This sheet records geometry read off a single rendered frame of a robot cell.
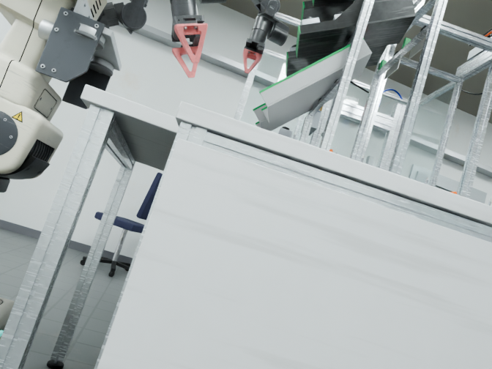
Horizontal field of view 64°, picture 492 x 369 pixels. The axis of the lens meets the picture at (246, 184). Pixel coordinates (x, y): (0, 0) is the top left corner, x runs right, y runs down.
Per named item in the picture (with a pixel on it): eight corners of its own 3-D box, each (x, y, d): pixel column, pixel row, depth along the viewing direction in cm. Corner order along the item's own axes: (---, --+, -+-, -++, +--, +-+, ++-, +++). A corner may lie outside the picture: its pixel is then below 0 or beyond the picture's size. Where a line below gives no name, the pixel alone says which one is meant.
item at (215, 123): (174, 117, 64) (181, 100, 65) (200, 191, 213) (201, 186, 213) (917, 367, 72) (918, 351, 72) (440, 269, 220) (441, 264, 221)
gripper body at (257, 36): (260, 60, 145) (266, 42, 146) (263, 48, 135) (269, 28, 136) (243, 55, 145) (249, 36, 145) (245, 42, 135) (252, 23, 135)
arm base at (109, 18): (88, 15, 129) (82, -5, 118) (113, 9, 131) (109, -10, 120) (97, 39, 130) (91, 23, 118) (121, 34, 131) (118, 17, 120)
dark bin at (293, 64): (287, 59, 111) (283, 35, 112) (286, 78, 124) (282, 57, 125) (388, 44, 109) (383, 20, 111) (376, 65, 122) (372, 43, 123)
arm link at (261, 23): (253, 17, 143) (260, 11, 137) (269, 25, 145) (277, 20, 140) (248, 34, 142) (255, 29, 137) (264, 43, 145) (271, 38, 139)
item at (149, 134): (80, 97, 73) (85, 83, 73) (121, 156, 161) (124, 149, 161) (400, 214, 87) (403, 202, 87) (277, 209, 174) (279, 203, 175)
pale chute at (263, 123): (260, 123, 108) (252, 109, 109) (261, 135, 121) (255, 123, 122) (350, 75, 108) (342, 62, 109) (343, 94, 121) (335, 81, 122)
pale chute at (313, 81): (267, 107, 94) (258, 91, 94) (269, 124, 107) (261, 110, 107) (372, 52, 94) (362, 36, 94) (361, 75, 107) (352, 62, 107)
